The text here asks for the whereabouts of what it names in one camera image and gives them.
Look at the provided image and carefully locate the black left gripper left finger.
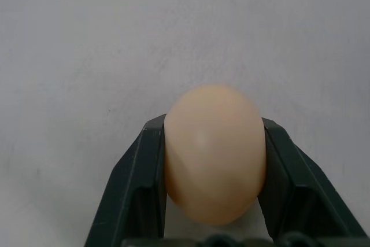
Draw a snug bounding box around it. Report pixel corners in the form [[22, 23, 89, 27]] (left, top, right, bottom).
[[83, 113, 169, 247]]

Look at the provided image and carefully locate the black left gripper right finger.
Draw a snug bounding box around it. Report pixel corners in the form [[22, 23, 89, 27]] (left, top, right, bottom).
[[256, 117, 366, 247]]

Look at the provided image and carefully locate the beige egg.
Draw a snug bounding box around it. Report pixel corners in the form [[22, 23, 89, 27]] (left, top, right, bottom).
[[163, 83, 267, 226]]

